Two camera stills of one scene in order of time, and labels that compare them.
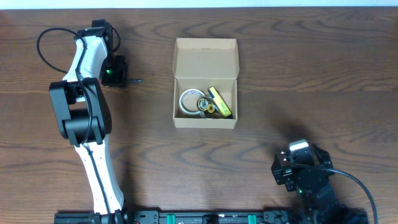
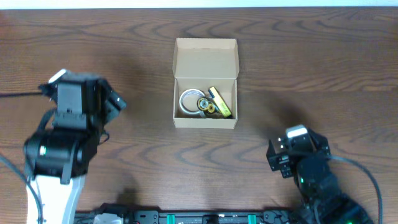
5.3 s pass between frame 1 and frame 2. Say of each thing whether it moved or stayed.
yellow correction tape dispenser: stayed
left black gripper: moved
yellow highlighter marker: stayed
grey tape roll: stayed
